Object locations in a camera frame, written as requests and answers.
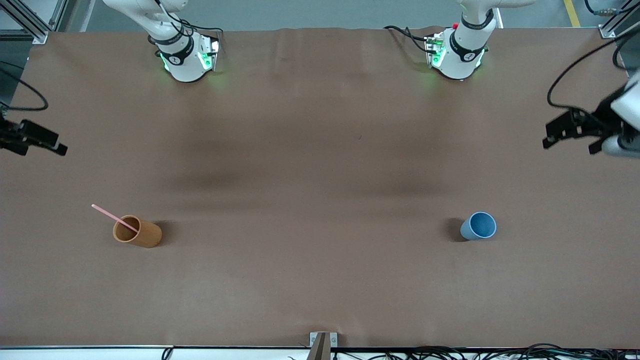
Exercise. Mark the aluminium frame post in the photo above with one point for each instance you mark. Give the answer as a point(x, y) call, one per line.
point(617, 22)
point(30, 20)

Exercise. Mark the blue cup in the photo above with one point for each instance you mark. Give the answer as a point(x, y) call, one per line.
point(480, 226)

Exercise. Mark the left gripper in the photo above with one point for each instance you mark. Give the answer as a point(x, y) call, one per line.
point(603, 119)

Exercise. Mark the brown table mat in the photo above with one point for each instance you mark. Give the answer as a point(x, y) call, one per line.
point(310, 250)

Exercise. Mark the orange cylindrical cup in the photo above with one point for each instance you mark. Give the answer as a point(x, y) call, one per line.
point(147, 235)

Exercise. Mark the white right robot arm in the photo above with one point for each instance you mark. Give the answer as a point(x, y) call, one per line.
point(182, 65)

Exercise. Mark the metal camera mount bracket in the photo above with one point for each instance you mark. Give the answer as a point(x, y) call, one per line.
point(323, 342)

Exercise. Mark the pink chopstick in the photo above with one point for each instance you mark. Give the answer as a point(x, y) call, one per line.
point(112, 217)

